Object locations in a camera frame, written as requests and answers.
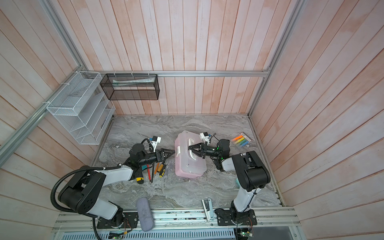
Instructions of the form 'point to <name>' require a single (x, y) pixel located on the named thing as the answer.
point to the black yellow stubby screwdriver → (140, 180)
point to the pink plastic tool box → (188, 163)
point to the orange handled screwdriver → (155, 172)
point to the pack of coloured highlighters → (241, 139)
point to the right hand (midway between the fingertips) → (189, 150)
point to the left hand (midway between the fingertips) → (173, 155)
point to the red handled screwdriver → (149, 172)
